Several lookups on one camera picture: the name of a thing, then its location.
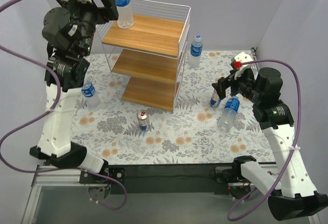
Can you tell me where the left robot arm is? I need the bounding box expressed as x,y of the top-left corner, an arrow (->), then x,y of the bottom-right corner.
29,0 -> 118,183

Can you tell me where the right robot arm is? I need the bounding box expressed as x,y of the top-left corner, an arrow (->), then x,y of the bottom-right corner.
212,67 -> 327,221

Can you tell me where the right Red Bull can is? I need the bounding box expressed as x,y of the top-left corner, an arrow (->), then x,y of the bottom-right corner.
210,89 -> 221,108

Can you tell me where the red bull can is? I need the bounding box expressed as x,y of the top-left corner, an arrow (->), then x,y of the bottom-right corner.
137,110 -> 150,131
210,89 -> 221,108

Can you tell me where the lying Pocari Sweat bottle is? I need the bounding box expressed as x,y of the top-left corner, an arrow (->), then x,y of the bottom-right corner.
218,96 -> 240,132

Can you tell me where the floral tablecloth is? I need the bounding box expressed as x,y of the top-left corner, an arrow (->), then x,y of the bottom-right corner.
71,51 -> 274,165

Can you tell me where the small Pocari Sweat bottle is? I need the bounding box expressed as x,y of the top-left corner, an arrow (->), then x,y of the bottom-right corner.
81,80 -> 100,108

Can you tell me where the left Red Bull can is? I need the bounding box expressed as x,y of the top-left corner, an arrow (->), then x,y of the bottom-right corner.
137,110 -> 150,131

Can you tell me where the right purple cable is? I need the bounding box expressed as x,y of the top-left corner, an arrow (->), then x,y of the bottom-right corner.
227,59 -> 301,221

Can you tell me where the purple cable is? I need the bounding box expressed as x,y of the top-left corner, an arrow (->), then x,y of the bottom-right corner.
0,0 -> 128,211
227,59 -> 301,221

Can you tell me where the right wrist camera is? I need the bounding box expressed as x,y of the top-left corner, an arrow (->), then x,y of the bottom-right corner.
231,52 -> 253,80

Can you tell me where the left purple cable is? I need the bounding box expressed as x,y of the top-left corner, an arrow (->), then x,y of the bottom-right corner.
0,0 -> 128,211

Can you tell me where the white wire wooden shelf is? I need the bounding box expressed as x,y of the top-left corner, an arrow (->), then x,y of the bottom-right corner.
96,0 -> 191,112

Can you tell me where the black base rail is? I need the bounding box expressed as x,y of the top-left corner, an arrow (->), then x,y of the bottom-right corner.
79,164 -> 264,195

